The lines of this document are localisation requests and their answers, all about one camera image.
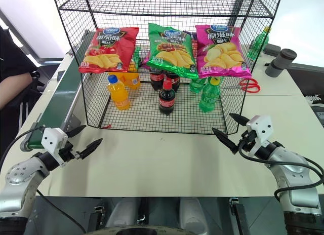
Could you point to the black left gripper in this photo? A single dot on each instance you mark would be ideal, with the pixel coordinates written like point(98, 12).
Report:
point(67, 152)

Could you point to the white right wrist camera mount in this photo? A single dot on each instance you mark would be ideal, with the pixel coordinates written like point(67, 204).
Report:
point(262, 128)

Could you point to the black mat white print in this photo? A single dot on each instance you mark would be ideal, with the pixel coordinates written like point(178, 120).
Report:
point(315, 106)

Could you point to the grey cylindrical container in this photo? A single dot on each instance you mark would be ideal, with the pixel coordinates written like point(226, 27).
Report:
point(279, 64)

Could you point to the green potato chips bag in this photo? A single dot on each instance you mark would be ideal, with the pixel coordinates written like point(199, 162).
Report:
point(172, 52)

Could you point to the person in black clothes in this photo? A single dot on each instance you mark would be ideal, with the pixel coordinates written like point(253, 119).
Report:
point(12, 55)

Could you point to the magenta potato chips bag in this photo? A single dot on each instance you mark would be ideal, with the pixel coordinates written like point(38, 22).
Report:
point(221, 52)

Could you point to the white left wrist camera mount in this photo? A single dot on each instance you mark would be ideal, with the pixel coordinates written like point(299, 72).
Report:
point(51, 141)

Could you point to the purple snack bag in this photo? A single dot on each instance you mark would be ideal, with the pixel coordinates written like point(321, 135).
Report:
point(190, 35)

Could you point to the orange soda bottle blue cap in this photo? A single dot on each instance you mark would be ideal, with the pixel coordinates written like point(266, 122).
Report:
point(134, 83)
point(123, 77)
point(119, 95)

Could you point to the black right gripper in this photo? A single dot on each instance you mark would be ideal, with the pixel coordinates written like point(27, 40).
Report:
point(246, 141)

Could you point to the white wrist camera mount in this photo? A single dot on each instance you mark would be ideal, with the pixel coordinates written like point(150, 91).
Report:
point(51, 141)
point(262, 128)

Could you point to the green conveyor belt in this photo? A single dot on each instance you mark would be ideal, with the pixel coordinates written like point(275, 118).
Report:
point(63, 100)

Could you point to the green soda bottle yellow cap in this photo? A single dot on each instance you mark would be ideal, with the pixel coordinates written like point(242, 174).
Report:
point(257, 45)

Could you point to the cola bottle red cap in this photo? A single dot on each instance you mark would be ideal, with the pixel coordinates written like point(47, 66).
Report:
point(174, 82)
point(156, 81)
point(167, 100)

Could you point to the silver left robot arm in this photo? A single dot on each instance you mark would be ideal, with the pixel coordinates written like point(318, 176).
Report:
point(22, 179)

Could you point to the person's bare forearm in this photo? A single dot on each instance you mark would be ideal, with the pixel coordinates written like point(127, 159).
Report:
point(15, 86)

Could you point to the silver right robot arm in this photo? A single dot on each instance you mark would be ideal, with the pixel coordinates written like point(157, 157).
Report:
point(296, 174)

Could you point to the metal table bracket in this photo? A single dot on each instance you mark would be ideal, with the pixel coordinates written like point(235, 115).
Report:
point(234, 202)
point(99, 212)

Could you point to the red potato chips bag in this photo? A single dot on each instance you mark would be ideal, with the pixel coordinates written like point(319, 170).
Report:
point(108, 50)

